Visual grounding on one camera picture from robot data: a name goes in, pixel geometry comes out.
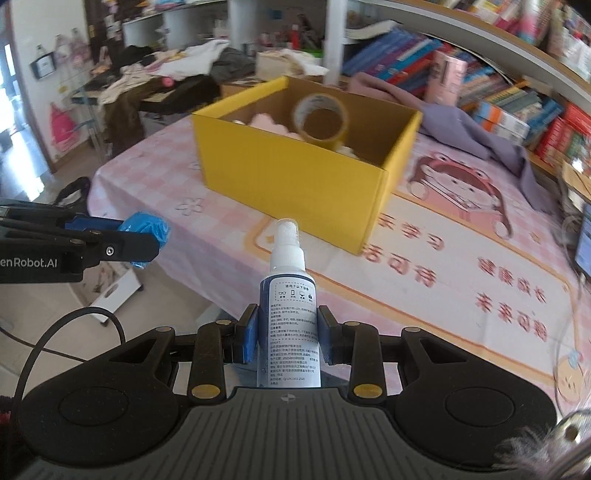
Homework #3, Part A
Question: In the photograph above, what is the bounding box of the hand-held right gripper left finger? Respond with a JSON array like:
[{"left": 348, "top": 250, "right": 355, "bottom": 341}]
[{"left": 92, "top": 302, "right": 260, "bottom": 401}]

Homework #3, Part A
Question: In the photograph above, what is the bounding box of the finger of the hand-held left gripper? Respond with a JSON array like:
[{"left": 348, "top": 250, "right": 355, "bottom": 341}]
[
  {"left": 0, "top": 230, "right": 161, "bottom": 274},
  {"left": 0, "top": 198, "right": 124, "bottom": 233}
]

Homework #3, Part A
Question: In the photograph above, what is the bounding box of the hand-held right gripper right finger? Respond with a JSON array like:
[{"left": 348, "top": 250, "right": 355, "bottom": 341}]
[{"left": 316, "top": 305, "right": 485, "bottom": 401}]

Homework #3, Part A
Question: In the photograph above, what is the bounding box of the blue plastic packet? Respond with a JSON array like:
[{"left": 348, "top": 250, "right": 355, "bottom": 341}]
[{"left": 117, "top": 211, "right": 171, "bottom": 271}]

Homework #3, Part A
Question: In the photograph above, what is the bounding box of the white blue spray bottle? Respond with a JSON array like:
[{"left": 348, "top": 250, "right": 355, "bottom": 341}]
[{"left": 256, "top": 218, "right": 322, "bottom": 389}]

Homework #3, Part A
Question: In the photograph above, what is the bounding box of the yellow cardboard box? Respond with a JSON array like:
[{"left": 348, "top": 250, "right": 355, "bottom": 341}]
[{"left": 191, "top": 75, "right": 423, "bottom": 256}]

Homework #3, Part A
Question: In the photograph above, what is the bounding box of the pink plush toy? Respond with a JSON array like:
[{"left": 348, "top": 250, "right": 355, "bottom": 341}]
[{"left": 247, "top": 112, "right": 301, "bottom": 137}]

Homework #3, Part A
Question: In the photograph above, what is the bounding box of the yellow tape roll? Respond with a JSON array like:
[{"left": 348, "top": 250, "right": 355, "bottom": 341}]
[{"left": 292, "top": 93, "right": 348, "bottom": 148}]

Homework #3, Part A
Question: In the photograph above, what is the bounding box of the pink hanging bag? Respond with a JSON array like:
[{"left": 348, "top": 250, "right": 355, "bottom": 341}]
[{"left": 50, "top": 104, "right": 77, "bottom": 148}]

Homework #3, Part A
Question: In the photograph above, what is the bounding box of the pink checked printed tablecloth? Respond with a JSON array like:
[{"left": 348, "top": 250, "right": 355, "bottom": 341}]
[{"left": 90, "top": 117, "right": 591, "bottom": 416}]

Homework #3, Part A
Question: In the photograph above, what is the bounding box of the dark brown garment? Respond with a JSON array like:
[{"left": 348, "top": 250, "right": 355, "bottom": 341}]
[{"left": 104, "top": 76, "right": 222, "bottom": 153}]

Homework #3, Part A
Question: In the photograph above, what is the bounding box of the white garment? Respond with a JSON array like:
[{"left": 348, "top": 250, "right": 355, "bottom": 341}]
[{"left": 154, "top": 41, "right": 232, "bottom": 79}]

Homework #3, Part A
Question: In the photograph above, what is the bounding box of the grey garment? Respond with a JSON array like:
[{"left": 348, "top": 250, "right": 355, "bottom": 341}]
[{"left": 210, "top": 48, "right": 257, "bottom": 86}]

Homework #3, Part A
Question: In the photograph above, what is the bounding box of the white shelf unit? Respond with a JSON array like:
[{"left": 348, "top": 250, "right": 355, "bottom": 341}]
[{"left": 122, "top": 0, "right": 232, "bottom": 47}]

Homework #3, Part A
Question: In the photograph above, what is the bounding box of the grey fur cuff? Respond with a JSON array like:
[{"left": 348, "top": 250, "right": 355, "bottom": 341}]
[{"left": 496, "top": 411, "right": 591, "bottom": 480}]

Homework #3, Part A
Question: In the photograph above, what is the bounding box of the purple pink cloth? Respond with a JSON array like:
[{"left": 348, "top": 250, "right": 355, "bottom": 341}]
[{"left": 346, "top": 71, "right": 561, "bottom": 213}]

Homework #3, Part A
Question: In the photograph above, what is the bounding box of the orange white small box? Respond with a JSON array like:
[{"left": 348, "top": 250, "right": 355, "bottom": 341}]
[
  {"left": 478, "top": 99, "right": 532, "bottom": 132},
  {"left": 473, "top": 113, "right": 527, "bottom": 144}
]

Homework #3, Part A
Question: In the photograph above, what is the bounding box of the black smartphone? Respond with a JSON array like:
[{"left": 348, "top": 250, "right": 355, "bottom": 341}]
[{"left": 574, "top": 203, "right": 591, "bottom": 280}]

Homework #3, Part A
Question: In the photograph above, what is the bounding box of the pink cylindrical device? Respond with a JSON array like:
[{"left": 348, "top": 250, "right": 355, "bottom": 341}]
[{"left": 424, "top": 50, "right": 468, "bottom": 107}]

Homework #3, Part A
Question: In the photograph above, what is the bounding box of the row of leaning books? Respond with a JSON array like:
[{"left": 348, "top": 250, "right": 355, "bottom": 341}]
[{"left": 342, "top": 25, "right": 566, "bottom": 139}]

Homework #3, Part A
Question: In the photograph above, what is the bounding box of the white paperback book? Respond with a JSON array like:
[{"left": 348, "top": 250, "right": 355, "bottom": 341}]
[{"left": 344, "top": 18, "right": 395, "bottom": 41}]

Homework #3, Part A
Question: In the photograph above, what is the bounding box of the red boxed book set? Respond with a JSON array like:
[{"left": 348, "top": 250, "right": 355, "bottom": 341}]
[{"left": 533, "top": 104, "right": 591, "bottom": 169}]

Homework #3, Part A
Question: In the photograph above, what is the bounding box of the row of upright books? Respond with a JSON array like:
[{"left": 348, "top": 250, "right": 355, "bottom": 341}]
[{"left": 429, "top": 0, "right": 591, "bottom": 77}]

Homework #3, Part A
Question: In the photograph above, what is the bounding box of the black cable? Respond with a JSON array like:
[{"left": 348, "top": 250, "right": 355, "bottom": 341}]
[{"left": 0, "top": 307, "right": 126, "bottom": 416}]

